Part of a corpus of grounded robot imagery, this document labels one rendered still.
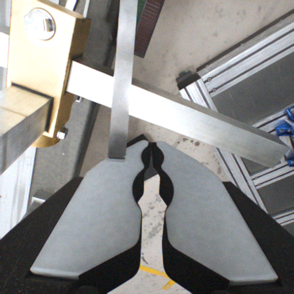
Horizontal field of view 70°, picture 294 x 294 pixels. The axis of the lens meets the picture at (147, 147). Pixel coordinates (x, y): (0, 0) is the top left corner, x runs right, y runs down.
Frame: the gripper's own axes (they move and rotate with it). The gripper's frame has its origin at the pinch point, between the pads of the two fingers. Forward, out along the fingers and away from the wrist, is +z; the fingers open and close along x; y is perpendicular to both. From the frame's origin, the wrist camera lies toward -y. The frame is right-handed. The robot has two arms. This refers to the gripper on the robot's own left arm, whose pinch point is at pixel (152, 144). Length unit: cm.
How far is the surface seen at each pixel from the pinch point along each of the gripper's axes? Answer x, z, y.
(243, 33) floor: 39, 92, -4
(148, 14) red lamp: -0.6, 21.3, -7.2
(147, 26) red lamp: -0.8, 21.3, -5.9
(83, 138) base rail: -11.3, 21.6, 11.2
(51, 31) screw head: -8.2, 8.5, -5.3
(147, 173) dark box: 1, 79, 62
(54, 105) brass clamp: -9.2, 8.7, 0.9
